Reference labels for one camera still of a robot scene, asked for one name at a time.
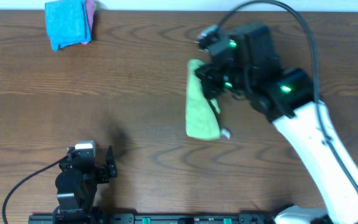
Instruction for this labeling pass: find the green microfiber cloth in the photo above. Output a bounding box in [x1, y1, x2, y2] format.
[185, 59, 221, 141]

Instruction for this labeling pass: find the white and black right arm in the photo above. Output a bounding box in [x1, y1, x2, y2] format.
[185, 23, 358, 223]

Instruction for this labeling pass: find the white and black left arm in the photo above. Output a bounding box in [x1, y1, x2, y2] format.
[52, 141, 117, 224]

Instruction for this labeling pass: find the white cloth label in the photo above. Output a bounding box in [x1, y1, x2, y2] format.
[221, 129, 231, 139]

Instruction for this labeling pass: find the pink folded cloth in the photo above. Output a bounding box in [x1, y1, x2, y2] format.
[82, 0, 96, 45]

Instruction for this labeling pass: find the blue folded cloth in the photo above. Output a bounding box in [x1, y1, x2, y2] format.
[45, 0, 91, 51]

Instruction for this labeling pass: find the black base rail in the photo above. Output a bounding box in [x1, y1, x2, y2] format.
[28, 213, 275, 224]

